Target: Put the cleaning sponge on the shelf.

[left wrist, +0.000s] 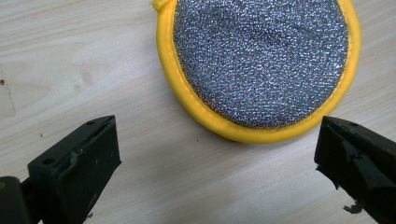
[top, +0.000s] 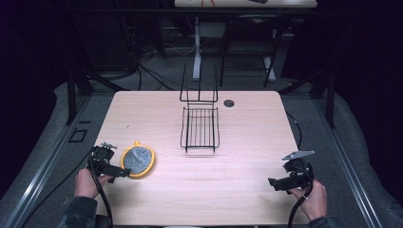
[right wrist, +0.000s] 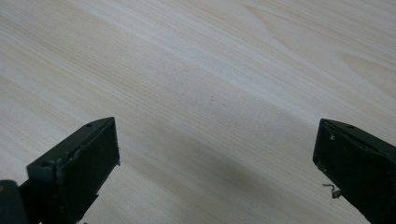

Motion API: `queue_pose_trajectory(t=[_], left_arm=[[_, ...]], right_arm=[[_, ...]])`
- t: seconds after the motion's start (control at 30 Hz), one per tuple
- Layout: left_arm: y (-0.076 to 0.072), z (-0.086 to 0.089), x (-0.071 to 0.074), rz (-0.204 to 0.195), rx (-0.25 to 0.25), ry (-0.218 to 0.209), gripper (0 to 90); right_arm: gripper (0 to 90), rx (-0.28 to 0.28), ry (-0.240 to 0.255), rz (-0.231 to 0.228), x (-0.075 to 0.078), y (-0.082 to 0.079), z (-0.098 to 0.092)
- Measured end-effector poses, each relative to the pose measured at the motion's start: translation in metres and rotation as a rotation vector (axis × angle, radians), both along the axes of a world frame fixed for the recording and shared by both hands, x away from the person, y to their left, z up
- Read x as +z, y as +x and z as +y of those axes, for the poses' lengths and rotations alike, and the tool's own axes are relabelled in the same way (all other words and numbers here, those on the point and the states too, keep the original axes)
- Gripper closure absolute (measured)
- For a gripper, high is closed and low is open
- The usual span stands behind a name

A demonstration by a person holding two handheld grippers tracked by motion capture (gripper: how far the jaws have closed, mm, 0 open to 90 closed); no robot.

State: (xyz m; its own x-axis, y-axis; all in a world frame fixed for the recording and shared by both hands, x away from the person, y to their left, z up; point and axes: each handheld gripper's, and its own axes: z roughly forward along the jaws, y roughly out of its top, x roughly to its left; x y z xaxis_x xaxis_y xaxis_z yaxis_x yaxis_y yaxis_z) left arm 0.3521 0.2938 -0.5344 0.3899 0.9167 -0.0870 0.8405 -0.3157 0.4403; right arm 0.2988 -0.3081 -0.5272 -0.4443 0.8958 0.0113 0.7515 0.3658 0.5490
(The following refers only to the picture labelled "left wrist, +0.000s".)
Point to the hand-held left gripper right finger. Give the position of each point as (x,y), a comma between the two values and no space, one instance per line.
(361,161)

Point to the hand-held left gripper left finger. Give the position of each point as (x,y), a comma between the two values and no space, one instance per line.
(77,168)

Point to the round yellow-rimmed silver scouring pad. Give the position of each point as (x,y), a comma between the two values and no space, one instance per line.
(258,65)

